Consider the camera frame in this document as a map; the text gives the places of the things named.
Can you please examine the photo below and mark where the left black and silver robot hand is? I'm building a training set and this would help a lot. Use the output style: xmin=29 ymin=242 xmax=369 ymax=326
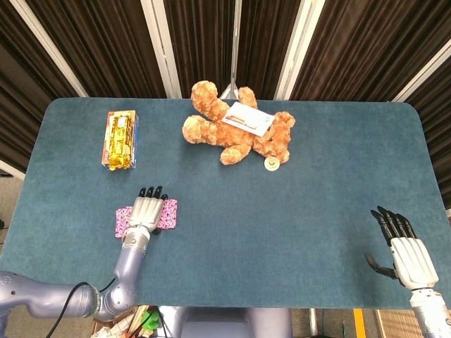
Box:
xmin=128 ymin=185 xmax=168 ymax=235

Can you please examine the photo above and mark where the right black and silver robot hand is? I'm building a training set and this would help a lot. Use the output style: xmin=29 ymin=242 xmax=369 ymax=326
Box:
xmin=364 ymin=206 xmax=440 ymax=292

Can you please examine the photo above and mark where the pink patterned pouch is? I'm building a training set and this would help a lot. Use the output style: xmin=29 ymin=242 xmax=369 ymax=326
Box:
xmin=115 ymin=199 xmax=178 ymax=239

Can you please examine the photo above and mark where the woven beige floor mat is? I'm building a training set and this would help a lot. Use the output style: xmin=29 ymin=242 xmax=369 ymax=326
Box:
xmin=373 ymin=309 xmax=419 ymax=338

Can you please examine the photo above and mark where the gold foil snack packet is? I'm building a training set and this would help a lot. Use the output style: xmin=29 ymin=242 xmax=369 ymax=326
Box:
xmin=107 ymin=114 xmax=136 ymax=172

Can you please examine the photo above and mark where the open snack box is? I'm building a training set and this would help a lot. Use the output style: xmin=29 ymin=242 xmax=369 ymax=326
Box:
xmin=101 ymin=109 xmax=140 ymax=171

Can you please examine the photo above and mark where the green plastic object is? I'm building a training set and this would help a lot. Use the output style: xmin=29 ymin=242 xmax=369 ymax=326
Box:
xmin=140 ymin=310 xmax=160 ymax=331

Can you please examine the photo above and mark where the brown plush teddy bear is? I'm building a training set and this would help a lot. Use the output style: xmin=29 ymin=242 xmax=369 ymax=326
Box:
xmin=182 ymin=80 xmax=296 ymax=166

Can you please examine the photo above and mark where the blue felt table cover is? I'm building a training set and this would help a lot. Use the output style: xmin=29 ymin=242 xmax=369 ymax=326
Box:
xmin=0 ymin=97 xmax=443 ymax=311

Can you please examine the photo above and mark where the grey-blue robot torso base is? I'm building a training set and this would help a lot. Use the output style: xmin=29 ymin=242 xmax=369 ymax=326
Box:
xmin=160 ymin=306 xmax=294 ymax=338

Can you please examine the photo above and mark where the white paper tag on bear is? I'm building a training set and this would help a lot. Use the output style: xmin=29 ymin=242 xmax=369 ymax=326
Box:
xmin=221 ymin=101 xmax=276 ymax=138

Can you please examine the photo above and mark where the dark brown curtain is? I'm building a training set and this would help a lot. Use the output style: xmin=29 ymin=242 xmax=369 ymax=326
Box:
xmin=0 ymin=0 xmax=451 ymax=208

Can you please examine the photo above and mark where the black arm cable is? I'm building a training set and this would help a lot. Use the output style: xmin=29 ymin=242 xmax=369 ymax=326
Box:
xmin=45 ymin=277 xmax=117 ymax=338

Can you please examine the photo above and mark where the silver aluminium frame post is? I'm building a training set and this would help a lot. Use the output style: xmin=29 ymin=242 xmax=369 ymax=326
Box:
xmin=391 ymin=47 xmax=451 ymax=103
xmin=140 ymin=0 xmax=183 ymax=99
xmin=9 ymin=0 xmax=89 ymax=98
xmin=273 ymin=0 xmax=326 ymax=101

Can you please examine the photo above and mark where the thin silver post with foot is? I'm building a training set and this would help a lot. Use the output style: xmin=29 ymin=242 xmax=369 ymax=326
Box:
xmin=218 ymin=0 xmax=245 ymax=100

